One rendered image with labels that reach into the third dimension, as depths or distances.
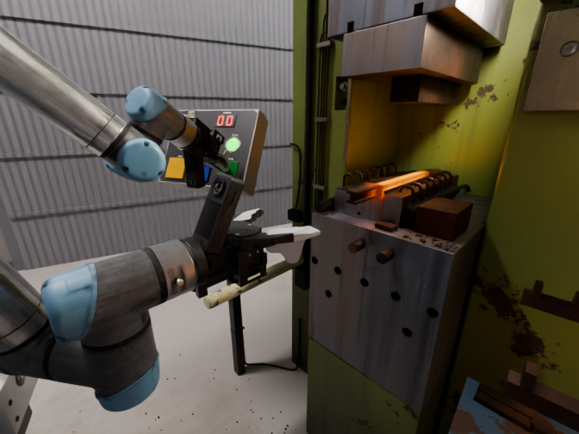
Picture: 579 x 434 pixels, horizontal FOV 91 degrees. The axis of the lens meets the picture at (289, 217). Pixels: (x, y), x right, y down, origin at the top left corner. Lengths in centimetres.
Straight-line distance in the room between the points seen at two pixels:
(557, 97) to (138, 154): 77
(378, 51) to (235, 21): 236
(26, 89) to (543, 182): 93
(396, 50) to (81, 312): 71
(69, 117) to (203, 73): 237
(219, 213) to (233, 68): 260
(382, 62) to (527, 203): 45
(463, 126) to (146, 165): 99
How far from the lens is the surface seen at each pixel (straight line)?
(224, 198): 40
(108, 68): 282
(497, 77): 116
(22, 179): 295
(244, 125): 100
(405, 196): 75
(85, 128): 56
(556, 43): 79
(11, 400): 71
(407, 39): 74
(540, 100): 78
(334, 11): 86
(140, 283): 37
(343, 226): 77
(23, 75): 57
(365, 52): 79
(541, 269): 85
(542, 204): 81
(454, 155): 118
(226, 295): 98
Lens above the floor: 117
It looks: 19 degrees down
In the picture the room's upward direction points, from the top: straight up
